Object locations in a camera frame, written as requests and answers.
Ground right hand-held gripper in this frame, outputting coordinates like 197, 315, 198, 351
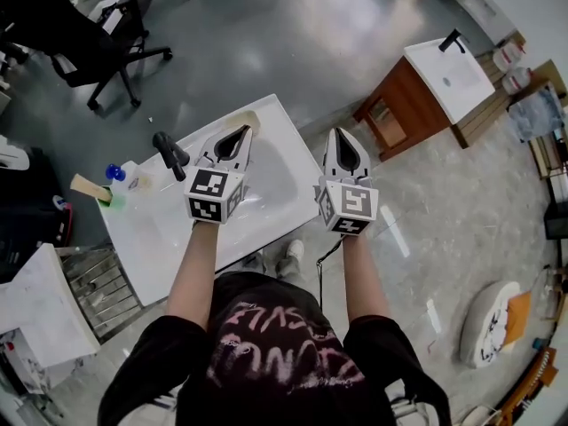
317, 127, 381, 237

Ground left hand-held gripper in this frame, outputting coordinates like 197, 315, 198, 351
184, 124, 255, 226

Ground beige sponge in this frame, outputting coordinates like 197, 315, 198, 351
224, 109, 262, 135

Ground person's right forearm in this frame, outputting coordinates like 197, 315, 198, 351
340, 233, 392, 327

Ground person's left forearm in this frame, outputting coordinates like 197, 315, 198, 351
166, 219, 221, 332

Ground black round faucet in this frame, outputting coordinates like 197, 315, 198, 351
153, 130, 191, 182

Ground brown wooden vanity cabinet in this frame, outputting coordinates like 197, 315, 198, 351
353, 55, 454, 162

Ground clear spray bottle blue top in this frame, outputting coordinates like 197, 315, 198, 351
105, 160, 156, 194

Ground person's grey trousers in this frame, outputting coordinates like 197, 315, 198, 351
241, 251, 308, 284

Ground white rectangular sink basin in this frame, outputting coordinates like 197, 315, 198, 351
97, 93, 320, 306

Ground wooden slatted board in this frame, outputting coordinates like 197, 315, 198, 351
453, 51, 516, 149

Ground black angular faucet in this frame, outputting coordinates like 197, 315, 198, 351
438, 28, 467, 55

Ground black office chair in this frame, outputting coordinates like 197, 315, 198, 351
0, 0, 174, 110

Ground white plastic jug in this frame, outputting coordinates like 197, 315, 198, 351
501, 67, 533, 96
492, 42, 527, 73

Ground stainless steel rack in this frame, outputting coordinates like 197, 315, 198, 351
59, 246, 144, 343

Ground bluish wrapped panel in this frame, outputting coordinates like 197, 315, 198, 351
508, 87, 568, 144

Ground low wooden shelf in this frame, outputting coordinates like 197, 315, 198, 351
527, 130, 568, 181

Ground white oval ceramic basin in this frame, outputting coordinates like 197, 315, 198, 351
459, 280, 521, 370

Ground long white cabinet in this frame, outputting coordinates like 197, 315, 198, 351
450, 0, 518, 46

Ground black bag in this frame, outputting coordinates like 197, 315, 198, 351
0, 146, 75, 283

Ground black t-shirt pink print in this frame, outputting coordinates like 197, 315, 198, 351
97, 271, 452, 426

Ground white curved plastic part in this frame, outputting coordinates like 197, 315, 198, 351
0, 134, 31, 171

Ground black monitor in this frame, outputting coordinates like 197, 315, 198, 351
544, 200, 568, 241

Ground brown cardboard box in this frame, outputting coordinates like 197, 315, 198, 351
530, 59, 568, 99

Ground orange paper envelope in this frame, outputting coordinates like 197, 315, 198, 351
504, 290, 533, 348

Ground white marble-top cabinet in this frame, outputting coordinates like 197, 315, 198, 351
0, 242, 102, 394

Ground black cable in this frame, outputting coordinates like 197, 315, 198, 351
315, 235, 345, 305

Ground wooden handle brush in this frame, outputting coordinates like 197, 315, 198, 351
70, 173, 112, 203

